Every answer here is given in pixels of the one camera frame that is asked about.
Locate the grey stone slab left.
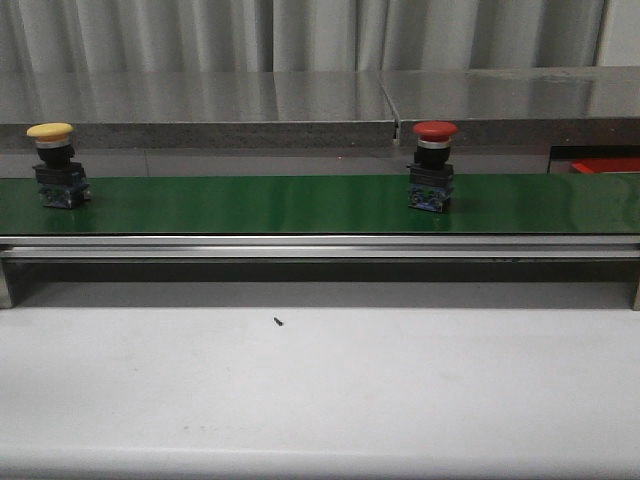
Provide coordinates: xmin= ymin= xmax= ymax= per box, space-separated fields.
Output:
xmin=1 ymin=72 xmax=396 ymax=149

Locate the grey stone slab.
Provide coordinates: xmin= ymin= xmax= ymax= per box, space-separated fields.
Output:
xmin=380 ymin=67 xmax=639 ymax=147
xmin=1 ymin=72 xmax=396 ymax=149

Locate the green conveyor belt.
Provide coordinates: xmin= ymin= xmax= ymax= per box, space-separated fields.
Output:
xmin=1 ymin=174 xmax=639 ymax=235

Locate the red plastic bin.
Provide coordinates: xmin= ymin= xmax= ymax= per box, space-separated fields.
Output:
xmin=571 ymin=158 xmax=640 ymax=174

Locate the grey stone slab right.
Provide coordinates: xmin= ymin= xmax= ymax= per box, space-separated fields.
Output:
xmin=380 ymin=67 xmax=639 ymax=147

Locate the left conveyor support leg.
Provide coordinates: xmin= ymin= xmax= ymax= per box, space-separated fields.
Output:
xmin=0 ymin=261 xmax=18 ymax=309

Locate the conveyor support leg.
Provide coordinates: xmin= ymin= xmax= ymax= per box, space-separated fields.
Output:
xmin=0 ymin=261 xmax=18 ymax=309
xmin=630 ymin=265 xmax=640 ymax=311

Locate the right conveyor support leg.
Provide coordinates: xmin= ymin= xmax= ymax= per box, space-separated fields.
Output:
xmin=630 ymin=265 xmax=640 ymax=311

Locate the grey curtain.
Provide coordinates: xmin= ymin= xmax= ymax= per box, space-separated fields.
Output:
xmin=1 ymin=1 xmax=606 ymax=73

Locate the aluminium conveyor frame rail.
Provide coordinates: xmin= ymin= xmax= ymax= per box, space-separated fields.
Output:
xmin=1 ymin=234 xmax=639 ymax=261

